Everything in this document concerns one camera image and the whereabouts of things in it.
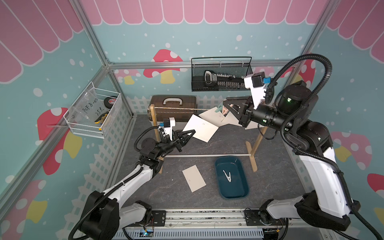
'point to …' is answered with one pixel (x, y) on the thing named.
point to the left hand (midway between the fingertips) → (196, 134)
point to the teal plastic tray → (232, 177)
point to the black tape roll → (108, 102)
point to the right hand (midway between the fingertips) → (225, 101)
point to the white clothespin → (228, 177)
